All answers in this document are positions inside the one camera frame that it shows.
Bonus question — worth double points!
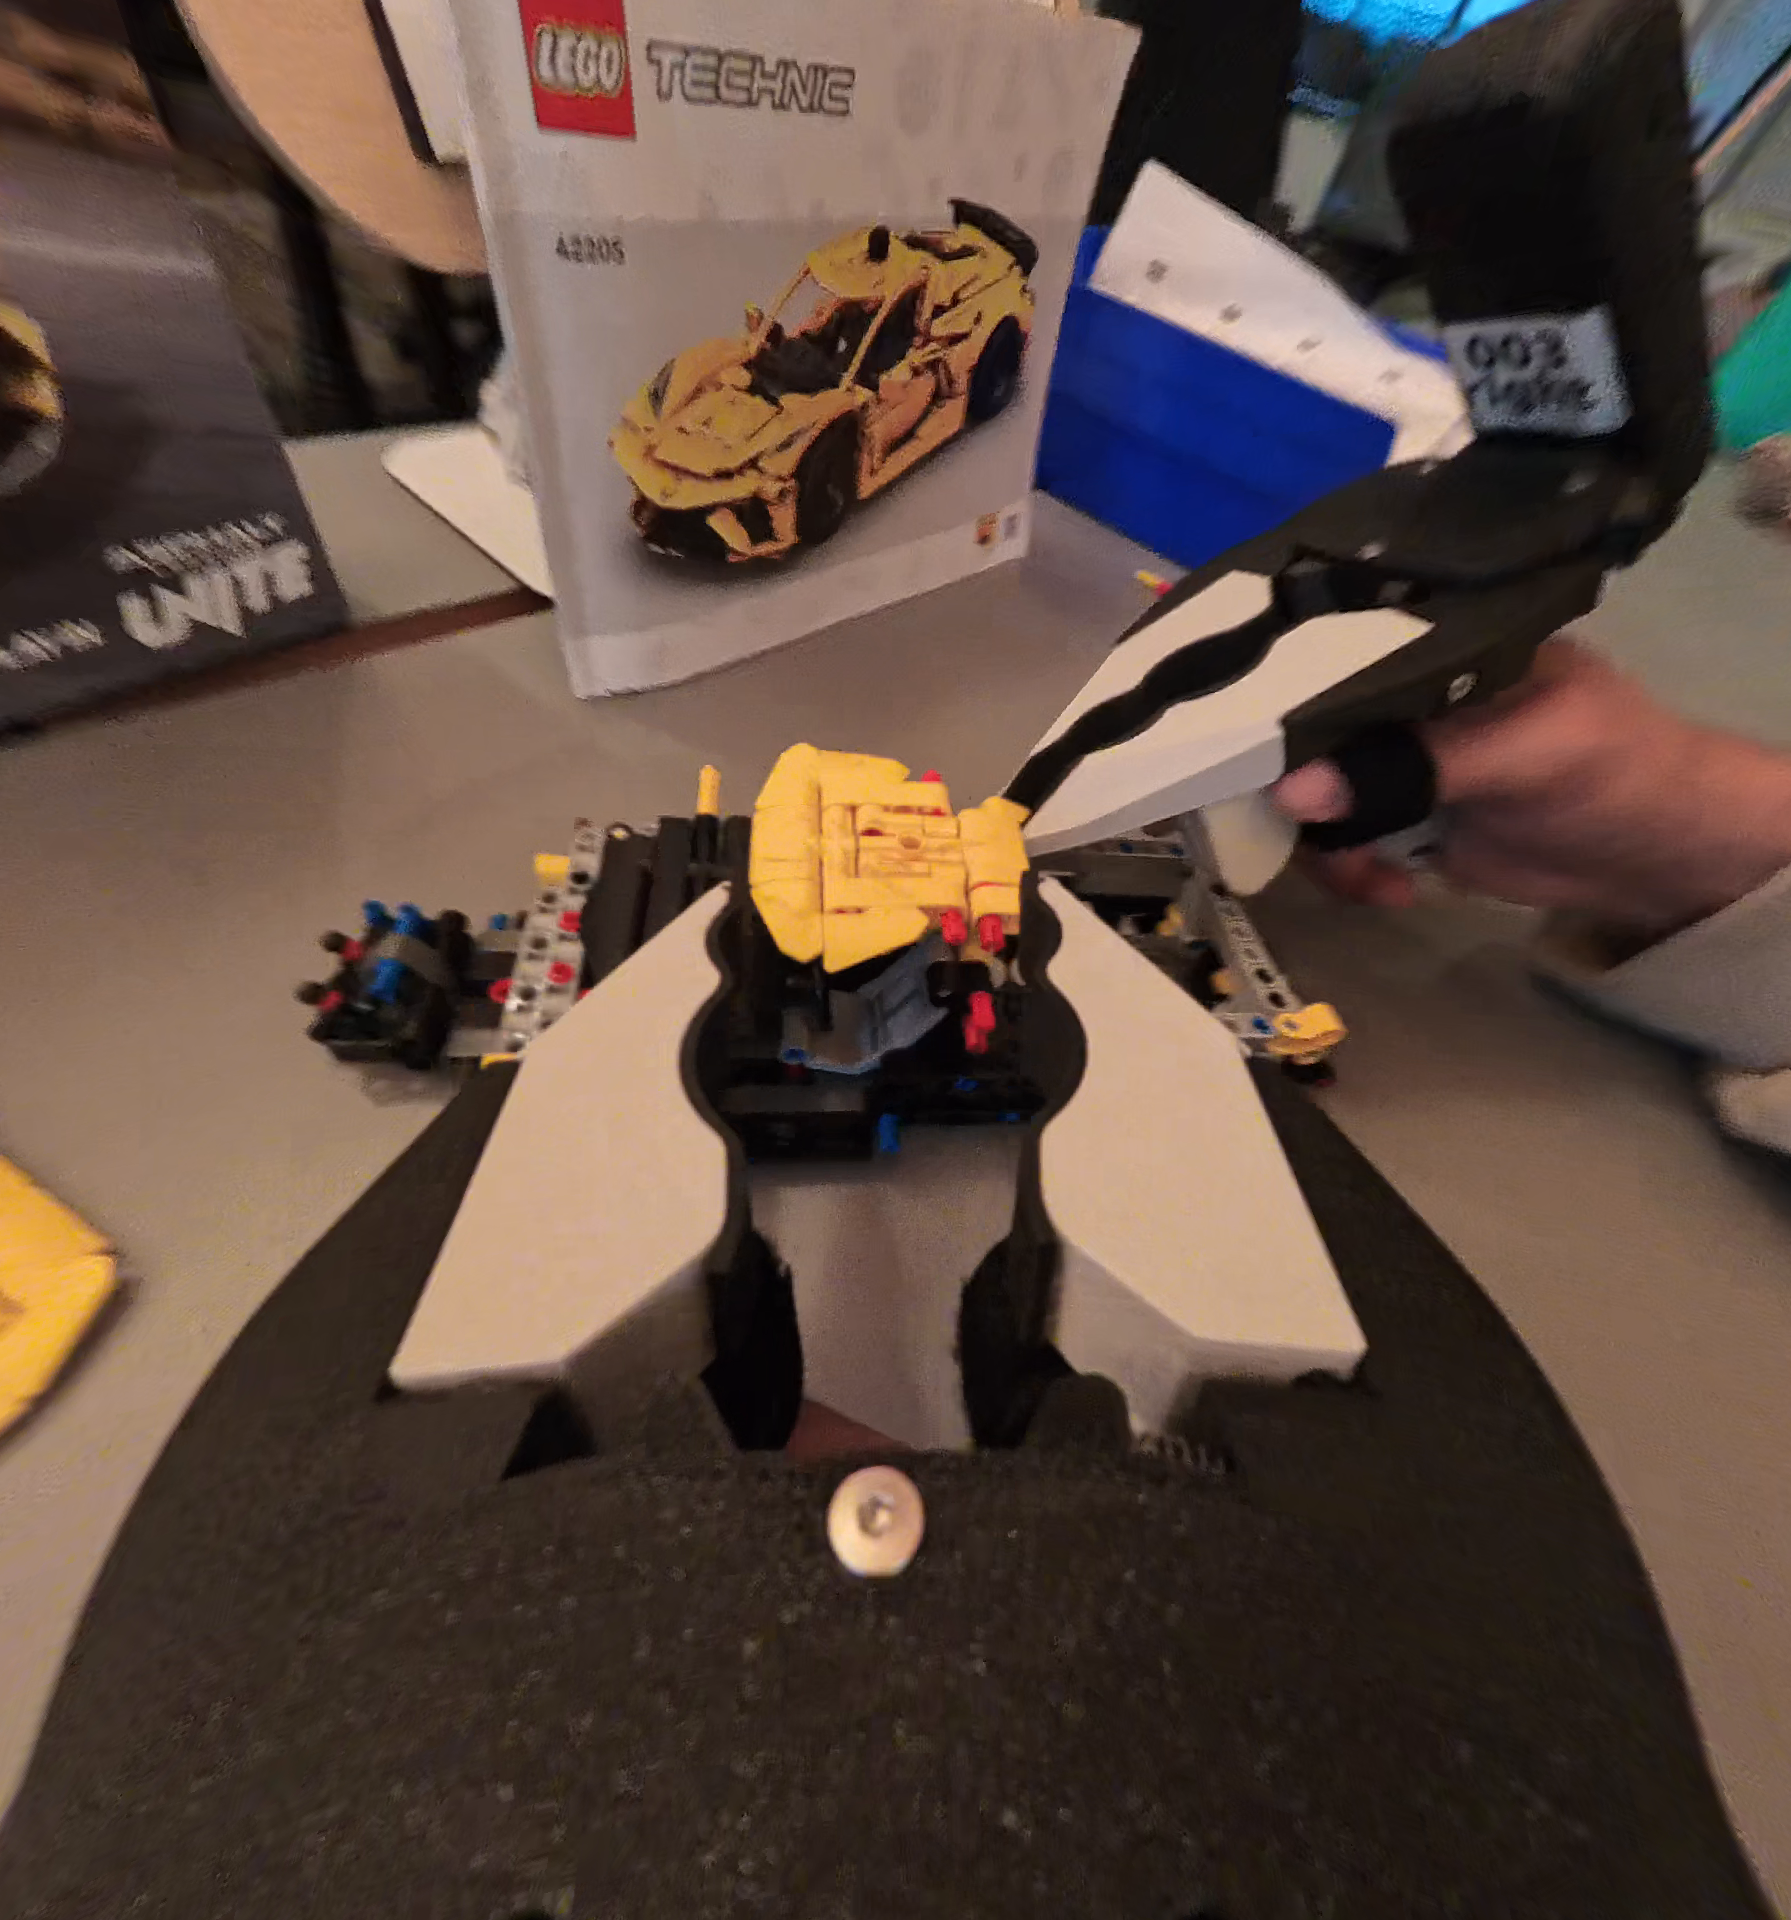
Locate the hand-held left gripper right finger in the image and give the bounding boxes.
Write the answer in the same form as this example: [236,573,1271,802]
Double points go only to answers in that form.
[958,876,1369,1451]

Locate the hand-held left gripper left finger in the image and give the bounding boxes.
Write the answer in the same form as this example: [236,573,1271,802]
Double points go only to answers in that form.
[387,885,804,1451]

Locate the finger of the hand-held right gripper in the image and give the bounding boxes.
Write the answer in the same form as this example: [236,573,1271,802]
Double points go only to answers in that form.
[1003,570,1290,801]
[1019,614,1431,863]

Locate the yellow black brick car chassis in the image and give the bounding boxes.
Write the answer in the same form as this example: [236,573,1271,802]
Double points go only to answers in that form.
[296,742,1350,1168]

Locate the person's right forearm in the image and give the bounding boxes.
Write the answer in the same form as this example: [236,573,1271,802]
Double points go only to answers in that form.
[1528,757,1791,1202]

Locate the grey desk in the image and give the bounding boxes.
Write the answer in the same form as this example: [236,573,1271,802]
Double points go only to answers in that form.
[0,436,1791,1920]

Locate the person's right hand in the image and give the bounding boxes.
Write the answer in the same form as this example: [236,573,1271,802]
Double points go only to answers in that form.
[1267,640,1791,921]

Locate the blue plastic bin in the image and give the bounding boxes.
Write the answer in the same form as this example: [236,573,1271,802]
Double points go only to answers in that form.
[1038,226,1478,576]

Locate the green plastic object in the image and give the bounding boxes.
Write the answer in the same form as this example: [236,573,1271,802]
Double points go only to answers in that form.
[1712,196,1791,471]

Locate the grey car instruction booklet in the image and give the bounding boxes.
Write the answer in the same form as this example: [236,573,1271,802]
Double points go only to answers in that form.
[386,0,1144,702]

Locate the yellow printed packet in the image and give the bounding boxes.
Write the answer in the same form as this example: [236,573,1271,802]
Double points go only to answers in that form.
[0,1126,127,1490]

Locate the dark printed car set box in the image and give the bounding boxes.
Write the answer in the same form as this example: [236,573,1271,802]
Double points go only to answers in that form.
[0,119,353,747]

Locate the round wooden board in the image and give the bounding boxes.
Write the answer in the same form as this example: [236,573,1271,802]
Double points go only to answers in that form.
[176,0,495,274]

